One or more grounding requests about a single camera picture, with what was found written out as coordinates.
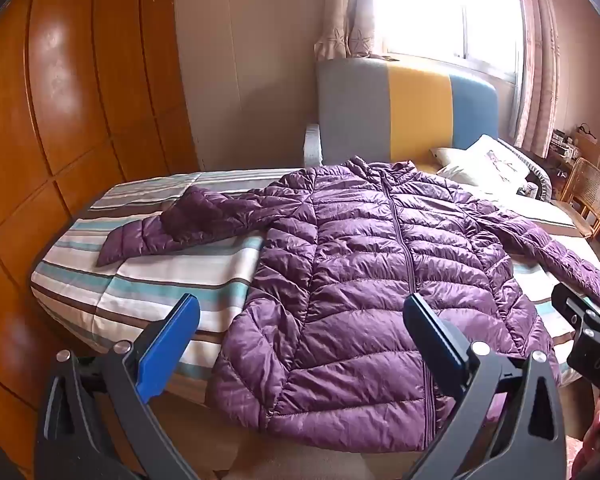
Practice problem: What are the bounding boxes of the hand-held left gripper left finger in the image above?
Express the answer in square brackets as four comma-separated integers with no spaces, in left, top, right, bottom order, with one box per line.
[34,294,201,480]

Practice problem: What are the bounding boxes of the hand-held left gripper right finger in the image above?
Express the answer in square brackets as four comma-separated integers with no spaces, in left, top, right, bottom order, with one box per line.
[402,294,567,480]

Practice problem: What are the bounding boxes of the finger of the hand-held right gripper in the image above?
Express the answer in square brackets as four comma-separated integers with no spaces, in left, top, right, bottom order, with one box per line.
[551,280,600,348]

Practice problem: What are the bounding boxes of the purple puffer jacket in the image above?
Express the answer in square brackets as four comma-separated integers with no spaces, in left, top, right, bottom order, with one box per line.
[96,156,600,453]

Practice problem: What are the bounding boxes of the bed with striped sheet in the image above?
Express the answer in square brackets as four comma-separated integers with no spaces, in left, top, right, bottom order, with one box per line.
[30,170,600,391]

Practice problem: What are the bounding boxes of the pile of desk clutter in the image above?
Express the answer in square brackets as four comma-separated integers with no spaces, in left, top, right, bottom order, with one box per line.
[550,127,581,161]

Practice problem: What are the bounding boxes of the white deer print pillow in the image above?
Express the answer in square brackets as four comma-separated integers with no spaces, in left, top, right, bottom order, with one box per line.
[464,134,531,193]

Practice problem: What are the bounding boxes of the plain white pillow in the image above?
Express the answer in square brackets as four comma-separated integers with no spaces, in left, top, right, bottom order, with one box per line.
[430,147,476,177]

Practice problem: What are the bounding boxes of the tricolour upholstered sofa bed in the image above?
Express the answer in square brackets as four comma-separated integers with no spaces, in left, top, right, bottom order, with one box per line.
[316,58,499,167]

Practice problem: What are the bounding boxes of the patterned beige curtain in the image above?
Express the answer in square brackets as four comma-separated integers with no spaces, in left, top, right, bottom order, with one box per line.
[314,0,396,61]
[512,0,563,158]

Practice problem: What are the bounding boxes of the wooden wardrobe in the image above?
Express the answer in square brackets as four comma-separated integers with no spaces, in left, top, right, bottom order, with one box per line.
[0,0,201,480]

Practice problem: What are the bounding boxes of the bright window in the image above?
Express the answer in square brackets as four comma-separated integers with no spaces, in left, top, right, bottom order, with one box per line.
[375,0,523,81]

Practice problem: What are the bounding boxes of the grey padded bed rail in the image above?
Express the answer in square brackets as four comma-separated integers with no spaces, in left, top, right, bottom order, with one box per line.
[517,157,556,201]

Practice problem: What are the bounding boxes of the white padded bed rail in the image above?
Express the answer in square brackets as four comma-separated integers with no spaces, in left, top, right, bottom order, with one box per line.
[304,122,323,168]

